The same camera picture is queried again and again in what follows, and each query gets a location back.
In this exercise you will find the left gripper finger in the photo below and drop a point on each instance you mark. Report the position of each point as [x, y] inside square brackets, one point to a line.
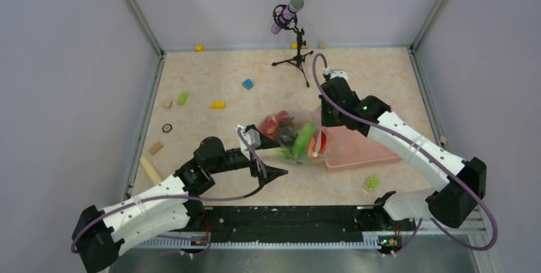
[268, 174]
[257, 140]

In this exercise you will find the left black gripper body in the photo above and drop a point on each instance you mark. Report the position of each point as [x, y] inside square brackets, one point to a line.
[235, 161]

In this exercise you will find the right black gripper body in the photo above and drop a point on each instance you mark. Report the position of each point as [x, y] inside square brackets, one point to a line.
[330, 115]

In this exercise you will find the red lychee bunch toy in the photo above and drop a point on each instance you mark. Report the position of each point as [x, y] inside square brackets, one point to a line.
[271, 123]

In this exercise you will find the green bok choy toy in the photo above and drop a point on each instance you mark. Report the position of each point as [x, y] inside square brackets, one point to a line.
[286, 154]

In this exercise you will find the clear zip top bag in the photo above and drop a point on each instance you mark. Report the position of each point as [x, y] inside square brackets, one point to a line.
[300, 117]

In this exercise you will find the green cucumber toy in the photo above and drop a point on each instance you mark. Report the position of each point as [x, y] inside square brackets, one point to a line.
[303, 138]

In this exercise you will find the red yellow mango toy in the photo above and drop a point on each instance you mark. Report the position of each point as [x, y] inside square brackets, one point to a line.
[316, 148]

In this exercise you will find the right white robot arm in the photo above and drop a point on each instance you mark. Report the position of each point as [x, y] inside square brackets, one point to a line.
[445, 201]

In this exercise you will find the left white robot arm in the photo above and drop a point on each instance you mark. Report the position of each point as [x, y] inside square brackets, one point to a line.
[101, 236]

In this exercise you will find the black tripod mic stand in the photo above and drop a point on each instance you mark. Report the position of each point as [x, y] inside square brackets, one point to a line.
[298, 59]

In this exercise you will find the yellow rectangular block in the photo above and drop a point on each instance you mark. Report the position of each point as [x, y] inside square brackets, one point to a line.
[218, 105]

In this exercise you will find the blue block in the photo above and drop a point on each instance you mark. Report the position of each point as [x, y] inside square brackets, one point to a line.
[248, 84]

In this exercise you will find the pink perforated plastic basket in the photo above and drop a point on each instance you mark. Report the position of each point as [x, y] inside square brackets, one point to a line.
[347, 150]

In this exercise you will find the small round wheel toy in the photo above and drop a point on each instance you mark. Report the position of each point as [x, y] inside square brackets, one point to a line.
[166, 128]

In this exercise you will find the green block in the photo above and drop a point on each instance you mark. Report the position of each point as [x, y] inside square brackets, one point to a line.
[182, 98]

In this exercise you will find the tan wooden block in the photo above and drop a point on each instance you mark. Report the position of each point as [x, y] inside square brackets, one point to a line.
[152, 150]

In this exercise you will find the cream wooden cylinder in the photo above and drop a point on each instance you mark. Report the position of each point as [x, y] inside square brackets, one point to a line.
[150, 170]

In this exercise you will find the small tan wooden cube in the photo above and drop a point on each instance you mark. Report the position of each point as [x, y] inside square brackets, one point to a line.
[167, 104]

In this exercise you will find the purple microphone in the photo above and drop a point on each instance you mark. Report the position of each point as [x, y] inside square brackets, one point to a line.
[285, 16]

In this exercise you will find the green lego brick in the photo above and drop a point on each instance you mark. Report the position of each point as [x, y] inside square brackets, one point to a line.
[371, 184]

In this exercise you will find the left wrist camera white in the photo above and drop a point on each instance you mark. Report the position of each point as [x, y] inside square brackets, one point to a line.
[245, 148]

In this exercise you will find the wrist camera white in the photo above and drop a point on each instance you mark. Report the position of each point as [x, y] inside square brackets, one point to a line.
[245, 148]
[329, 74]

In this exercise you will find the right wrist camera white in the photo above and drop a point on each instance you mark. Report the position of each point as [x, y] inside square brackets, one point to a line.
[329, 74]

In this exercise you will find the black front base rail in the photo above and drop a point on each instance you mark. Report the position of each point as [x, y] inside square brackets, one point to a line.
[295, 224]

